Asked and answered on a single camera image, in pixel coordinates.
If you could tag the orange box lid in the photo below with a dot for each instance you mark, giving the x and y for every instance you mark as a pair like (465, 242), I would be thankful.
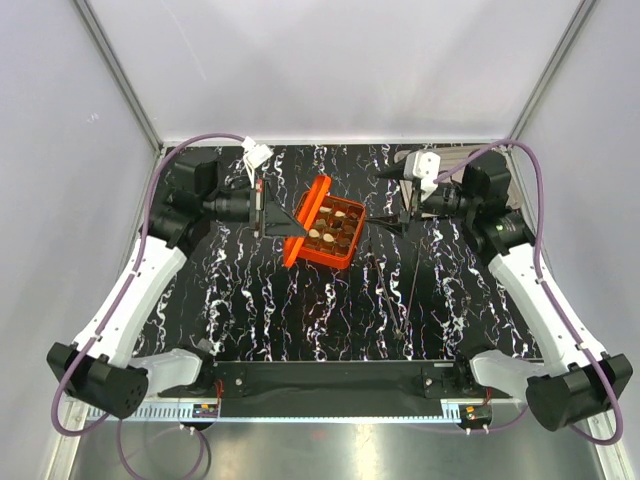
(305, 216)

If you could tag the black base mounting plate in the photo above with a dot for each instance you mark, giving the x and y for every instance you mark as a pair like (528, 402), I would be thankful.
(431, 379)

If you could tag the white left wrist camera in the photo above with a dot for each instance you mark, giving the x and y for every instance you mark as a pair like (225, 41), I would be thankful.
(255, 154)

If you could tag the metal tongs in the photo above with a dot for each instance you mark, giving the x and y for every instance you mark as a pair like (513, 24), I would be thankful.
(389, 278)

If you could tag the orange chocolate box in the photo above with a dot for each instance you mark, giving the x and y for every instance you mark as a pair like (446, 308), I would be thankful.
(333, 236)

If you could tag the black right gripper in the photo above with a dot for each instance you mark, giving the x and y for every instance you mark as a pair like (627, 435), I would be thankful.
(394, 223)

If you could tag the aluminium frame rail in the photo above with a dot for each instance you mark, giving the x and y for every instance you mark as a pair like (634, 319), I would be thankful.
(116, 71)

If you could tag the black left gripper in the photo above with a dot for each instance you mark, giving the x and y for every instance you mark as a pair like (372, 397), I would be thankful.
(268, 216)

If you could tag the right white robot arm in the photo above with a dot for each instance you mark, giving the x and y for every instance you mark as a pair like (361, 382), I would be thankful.
(576, 378)

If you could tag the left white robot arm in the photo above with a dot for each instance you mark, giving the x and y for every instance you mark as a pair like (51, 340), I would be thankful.
(98, 366)

